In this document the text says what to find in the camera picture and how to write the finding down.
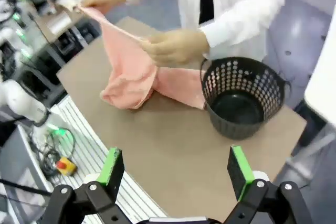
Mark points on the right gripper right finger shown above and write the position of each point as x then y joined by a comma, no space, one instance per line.
240,174

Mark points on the pink towel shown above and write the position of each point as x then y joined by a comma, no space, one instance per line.
131,72

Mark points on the black perforated plastic basket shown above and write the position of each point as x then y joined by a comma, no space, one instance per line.
225,127

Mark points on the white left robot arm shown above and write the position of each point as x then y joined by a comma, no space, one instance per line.
21,100

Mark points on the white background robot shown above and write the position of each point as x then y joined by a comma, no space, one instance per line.
6,35

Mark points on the grey table leg frame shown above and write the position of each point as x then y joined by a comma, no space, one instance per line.
312,153

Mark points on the white side table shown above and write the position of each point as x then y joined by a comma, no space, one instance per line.
323,82

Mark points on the yellow red emergency stop button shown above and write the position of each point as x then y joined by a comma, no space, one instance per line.
65,166

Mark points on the black boxes under desk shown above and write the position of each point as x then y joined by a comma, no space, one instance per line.
78,37

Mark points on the person's right hand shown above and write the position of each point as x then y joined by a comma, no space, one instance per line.
105,1

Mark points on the person's left forearm white sleeve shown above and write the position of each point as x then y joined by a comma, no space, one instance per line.
236,19

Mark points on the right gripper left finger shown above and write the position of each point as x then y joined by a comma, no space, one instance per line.
111,171

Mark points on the brown background desk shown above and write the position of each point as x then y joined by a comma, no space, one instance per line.
60,22

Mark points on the white slotted aluminium base plate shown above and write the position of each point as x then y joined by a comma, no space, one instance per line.
78,134

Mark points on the person's left hand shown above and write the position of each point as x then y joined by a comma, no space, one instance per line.
178,47

